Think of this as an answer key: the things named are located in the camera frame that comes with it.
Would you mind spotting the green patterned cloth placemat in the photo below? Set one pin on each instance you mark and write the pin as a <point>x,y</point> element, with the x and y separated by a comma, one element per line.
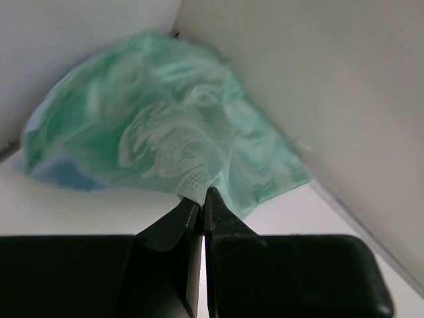
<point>159,113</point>

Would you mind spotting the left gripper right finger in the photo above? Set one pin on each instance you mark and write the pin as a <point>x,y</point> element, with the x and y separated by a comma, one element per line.
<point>235,274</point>

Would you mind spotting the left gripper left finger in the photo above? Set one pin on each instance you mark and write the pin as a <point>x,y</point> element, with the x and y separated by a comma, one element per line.
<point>168,259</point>

